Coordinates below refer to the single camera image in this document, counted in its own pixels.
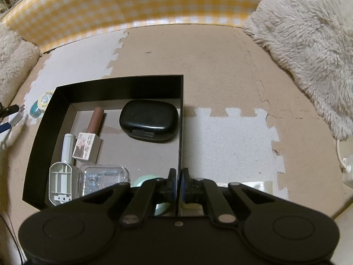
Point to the white foam puzzle tile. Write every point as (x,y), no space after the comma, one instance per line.
(82,52)
(234,143)

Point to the beige foam puzzle mat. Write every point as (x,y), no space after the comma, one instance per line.
(206,66)

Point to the clear plastic case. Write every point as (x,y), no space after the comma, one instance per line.
(102,179)

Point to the green round compact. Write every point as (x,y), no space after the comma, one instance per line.
(143,180)

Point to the shiny clear plastic strip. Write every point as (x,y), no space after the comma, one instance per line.
(256,186)

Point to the small white box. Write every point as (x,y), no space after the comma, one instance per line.
(16,117)

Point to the yellow checked padded barrier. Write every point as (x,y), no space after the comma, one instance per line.
(124,2)

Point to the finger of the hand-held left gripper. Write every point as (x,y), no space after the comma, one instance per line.
(4,131)
(7,111)

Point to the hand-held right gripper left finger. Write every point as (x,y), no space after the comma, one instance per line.
(172,183)

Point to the black oval case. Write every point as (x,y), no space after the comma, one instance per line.
(149,118)

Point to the white fluffy cushion right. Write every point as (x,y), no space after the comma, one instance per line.
(311,47)

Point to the black cardboard box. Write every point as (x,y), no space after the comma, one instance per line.
(124,87)

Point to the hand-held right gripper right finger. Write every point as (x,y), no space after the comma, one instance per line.
(182,183)

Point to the nail polish bottle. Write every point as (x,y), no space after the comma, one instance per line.
(88,143)

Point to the round white lid tin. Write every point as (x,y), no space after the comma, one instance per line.
(46,98)

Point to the white fluffy cushion left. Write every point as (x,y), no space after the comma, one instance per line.
(13,60)

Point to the teal tape roll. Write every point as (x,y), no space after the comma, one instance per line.
(37,107)

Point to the white fluffy cushion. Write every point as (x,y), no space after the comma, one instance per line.
(311,47)
(13,60)

